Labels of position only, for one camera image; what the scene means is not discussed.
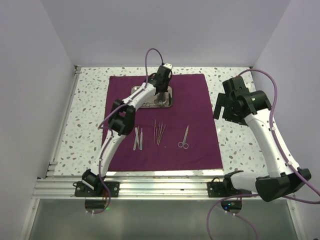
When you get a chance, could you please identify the steel surgical scissors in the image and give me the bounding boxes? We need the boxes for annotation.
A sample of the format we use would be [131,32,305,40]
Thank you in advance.
[178,126,189,149]
[154,92,167,106]

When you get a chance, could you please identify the steel instrument tray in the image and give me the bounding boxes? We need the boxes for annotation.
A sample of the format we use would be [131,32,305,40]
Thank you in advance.
[140,86,173,108]

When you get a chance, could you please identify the thin pointed steel tweezers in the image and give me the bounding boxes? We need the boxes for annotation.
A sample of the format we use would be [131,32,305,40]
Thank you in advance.
[159,124,166,145]

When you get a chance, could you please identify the purple cloth wrap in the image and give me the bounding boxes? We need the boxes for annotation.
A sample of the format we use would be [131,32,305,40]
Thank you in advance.
[108,74,223,172]

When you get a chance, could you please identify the steel forceps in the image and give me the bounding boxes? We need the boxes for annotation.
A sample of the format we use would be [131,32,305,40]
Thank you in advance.
[144,101,158,108]

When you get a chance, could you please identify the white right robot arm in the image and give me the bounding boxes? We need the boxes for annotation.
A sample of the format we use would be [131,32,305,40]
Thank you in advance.
[213,76,312,202]

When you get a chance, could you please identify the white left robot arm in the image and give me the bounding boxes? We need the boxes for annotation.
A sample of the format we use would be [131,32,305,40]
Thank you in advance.
[81,63,173,197]

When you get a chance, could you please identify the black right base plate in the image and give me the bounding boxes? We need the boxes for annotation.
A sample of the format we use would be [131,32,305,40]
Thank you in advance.
[206,170,252,198]

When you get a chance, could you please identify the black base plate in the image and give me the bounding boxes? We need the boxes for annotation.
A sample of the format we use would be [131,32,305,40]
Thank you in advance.
[206,170,252,198]
[72,181,120,198]

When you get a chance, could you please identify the aluminium frame rail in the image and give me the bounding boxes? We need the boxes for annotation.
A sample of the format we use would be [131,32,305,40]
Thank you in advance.
[31,176,297,201]

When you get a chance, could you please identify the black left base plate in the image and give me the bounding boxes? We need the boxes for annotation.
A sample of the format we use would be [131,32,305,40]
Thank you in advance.
[72,181,120,198]

